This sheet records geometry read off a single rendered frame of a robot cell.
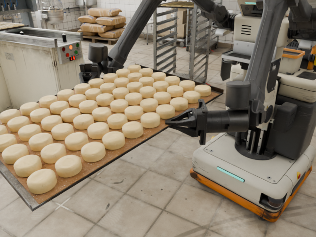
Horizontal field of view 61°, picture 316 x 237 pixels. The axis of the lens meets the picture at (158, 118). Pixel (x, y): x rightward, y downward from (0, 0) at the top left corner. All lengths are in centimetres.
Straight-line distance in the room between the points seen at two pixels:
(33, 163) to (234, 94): 46
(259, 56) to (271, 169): 110
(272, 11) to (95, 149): 61
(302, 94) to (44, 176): 146
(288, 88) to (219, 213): 87
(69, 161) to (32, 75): 205
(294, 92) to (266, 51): 94
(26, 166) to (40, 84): 197
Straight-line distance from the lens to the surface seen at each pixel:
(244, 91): 67
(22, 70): 266
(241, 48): 148
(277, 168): 183
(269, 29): 84
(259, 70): 79
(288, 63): 176
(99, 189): 200
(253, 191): 172
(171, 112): 70
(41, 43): 238
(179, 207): 184
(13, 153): 65
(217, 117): 67
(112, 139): 60
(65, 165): 56
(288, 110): 161
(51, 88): 246
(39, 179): 55
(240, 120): 69
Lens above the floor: 132
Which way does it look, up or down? 28 degrees down
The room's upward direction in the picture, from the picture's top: straight up
